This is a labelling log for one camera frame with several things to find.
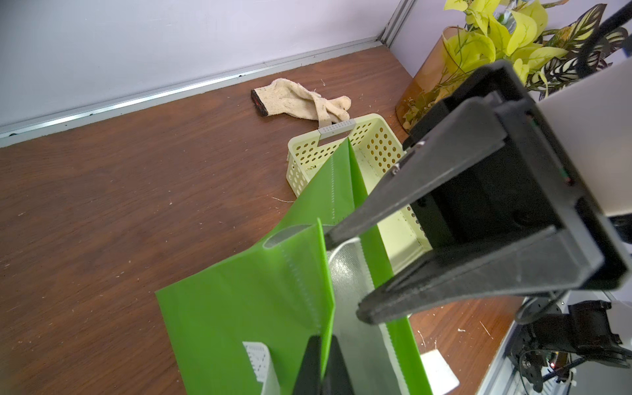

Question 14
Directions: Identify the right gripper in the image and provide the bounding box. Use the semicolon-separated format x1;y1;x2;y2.
325;61;631;324

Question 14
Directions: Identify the beige knitted glove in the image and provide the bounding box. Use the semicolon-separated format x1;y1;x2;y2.
251;78;352;128

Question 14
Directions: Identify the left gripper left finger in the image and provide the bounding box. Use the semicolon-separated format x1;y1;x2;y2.
292;336;322;395

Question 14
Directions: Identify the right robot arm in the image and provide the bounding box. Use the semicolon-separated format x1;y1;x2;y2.
325;61;631;391

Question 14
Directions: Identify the green insulated delivery bag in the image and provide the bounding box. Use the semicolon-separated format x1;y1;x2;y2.
156;142;431;394

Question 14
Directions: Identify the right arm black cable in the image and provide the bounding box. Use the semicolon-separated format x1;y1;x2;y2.
574;0;632;80

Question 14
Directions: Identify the potted plant in amber vase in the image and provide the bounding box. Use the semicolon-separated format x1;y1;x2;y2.
393;1;612;132

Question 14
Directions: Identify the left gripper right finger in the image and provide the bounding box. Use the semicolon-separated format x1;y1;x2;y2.
320;336;355;395

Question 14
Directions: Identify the pale green plastic basket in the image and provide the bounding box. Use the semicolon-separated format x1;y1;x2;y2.
286;114;431;273

